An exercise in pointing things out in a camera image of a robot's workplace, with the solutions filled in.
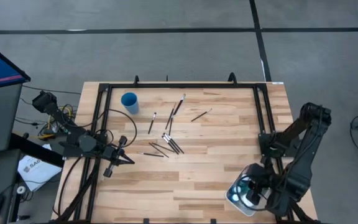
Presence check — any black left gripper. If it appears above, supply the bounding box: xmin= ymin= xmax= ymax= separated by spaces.
xmin=103 ymin=136 xmax=135 ymax=178

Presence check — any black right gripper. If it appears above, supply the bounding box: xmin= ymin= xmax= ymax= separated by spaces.
xmin=246 ymin=163 xmax=273 ymax=206

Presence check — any thin paintbrush silver ferrule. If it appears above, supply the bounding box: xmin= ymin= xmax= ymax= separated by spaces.
xmin=137 ymin=151 xmax=165 ymax=158

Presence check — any thin paintbrush light tip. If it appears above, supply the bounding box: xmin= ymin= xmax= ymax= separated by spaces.
xmin=190 ymin=108 xmax=213 ymax=123

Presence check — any white plastic tray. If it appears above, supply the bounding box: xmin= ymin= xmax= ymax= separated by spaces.
xmin=224 ymin=164 xmax=260 ymax=218

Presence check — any thin brown paintbrush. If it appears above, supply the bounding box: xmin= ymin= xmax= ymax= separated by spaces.
xmin=149 ymin=142 xmax=170 ymax=159
xmin=152 ymin=142 xmax=176 ymax=153

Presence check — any blue plastic cup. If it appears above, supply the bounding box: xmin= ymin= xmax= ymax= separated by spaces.
xmin=120 ymin=91 xmax=140 ymax=115

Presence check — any white paper sheet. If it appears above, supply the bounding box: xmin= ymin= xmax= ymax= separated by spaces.
xmin=17 ymin=154 xmax=63 ymax=192

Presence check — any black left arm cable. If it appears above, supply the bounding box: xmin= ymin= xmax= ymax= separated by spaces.
xmin=73 ymin=108 xmax=138 ymax=147

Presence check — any yellow floor cable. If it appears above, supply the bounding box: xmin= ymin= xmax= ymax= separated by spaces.
xmin=37 ymin=105 xmax=75 ymax=140

